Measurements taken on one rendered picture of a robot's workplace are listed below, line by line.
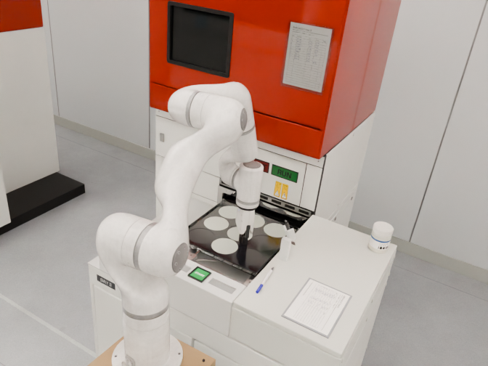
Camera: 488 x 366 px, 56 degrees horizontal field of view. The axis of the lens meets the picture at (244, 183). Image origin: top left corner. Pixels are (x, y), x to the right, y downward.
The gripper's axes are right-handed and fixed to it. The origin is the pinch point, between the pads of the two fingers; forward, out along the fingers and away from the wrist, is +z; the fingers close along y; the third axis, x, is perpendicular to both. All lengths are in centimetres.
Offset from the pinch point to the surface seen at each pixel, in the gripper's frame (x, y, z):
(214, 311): -15.8, 33.6, 2.8
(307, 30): 18, -13, -75
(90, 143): -84, -294, 92
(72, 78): -99, -324, 36
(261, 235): 8.6, -4.7, 2.1
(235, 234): -1.6, -6.2, 1.9
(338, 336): 16, 54, -4
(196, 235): -16.9, -6.5, 2.1
